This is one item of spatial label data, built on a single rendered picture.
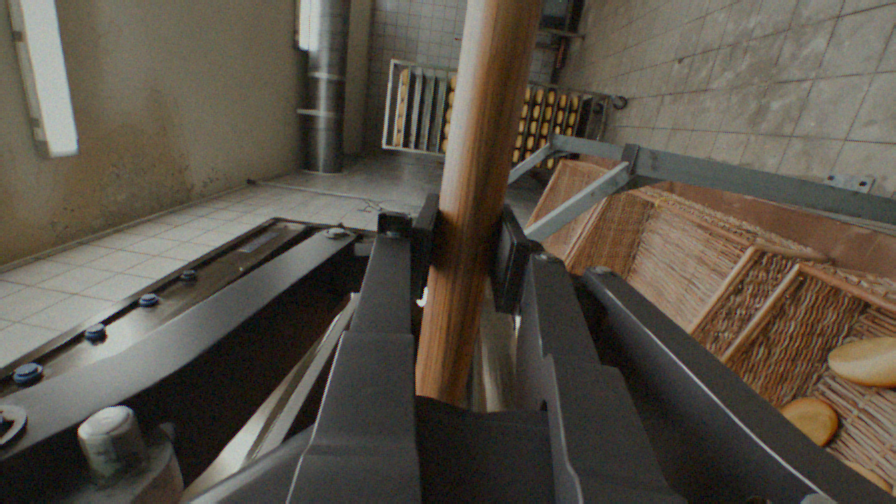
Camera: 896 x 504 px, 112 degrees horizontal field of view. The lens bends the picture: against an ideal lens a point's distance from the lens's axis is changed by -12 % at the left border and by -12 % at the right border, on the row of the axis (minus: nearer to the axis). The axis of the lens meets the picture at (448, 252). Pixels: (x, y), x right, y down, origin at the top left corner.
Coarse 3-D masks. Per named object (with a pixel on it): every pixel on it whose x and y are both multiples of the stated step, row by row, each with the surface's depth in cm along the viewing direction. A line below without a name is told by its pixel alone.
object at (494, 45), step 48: (480, 0) 12; (528, 0) 12; (480, 48) 13; (528, 48) 13; (480, 96) 13; (480, 144) 14; (480, 192) 15; (480, 240) 15; (432, 288) 17; (480, 288) 17; (432, 336) 17; (432, 384) 18
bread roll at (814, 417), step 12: (792, 408) 47; (804, 408) 46; (816, 408) 45; (828, 408) 44; (792, 420) 47; (804, 420) 46; (816, 420) 45; (828, 420) 44; (804, 432) 46; (816, 432) 45; (828, 432) 44
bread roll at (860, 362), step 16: (832, 352) 44; (848, 352) 42; (864, 352) 40; (880, 352) 38; (832, 368) 43; (848, 368) 40; (864, 368) 39; (880, 368) 37; (864, 384) 40; (880, 384) 38
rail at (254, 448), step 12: (324, 336) 70; (312, 348) 66; (312, 360) 63; (300, 372) 60; (288, 384) 57; (288, 396) 54; (276, 408) 52; (276, 420) 50; (264, 432) 47; (252, 444) 45; (252, 456) 44
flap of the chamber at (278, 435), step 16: (352, 304) 82; (336, 336) 70; (320, 352) 65; (336, 352) 68; (320, 368) 61; (304, 384) 57; (320, 384) 60; (304, 400) 54; (320, 400) 60; (288, 416) 50; (304, 416) 53; (272, 432) 47; (288, 432) 48; (272, 448) 45
